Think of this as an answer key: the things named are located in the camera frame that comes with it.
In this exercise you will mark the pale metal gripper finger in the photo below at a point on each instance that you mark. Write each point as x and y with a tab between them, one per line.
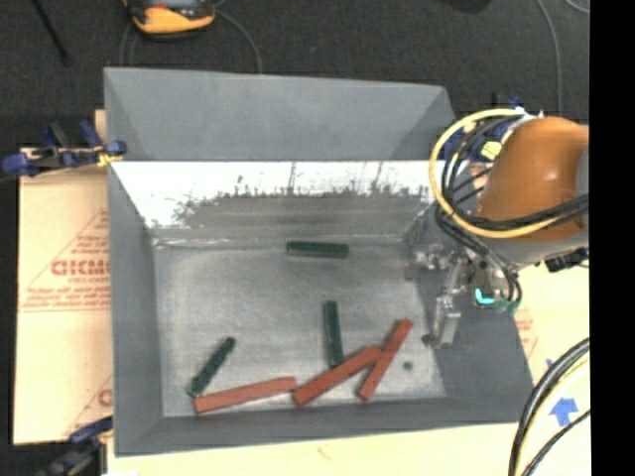
447	322
425	265

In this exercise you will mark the red-brown flat block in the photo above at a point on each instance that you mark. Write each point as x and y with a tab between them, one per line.
385	360
337	375
244	394

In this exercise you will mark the dark green flat block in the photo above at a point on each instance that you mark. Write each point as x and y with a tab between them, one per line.
317	250
211	366
333	334

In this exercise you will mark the grey metal bin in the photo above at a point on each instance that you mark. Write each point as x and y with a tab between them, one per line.
278	295

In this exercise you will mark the black cylinder on white bracket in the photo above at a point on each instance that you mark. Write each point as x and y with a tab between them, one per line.
565	260

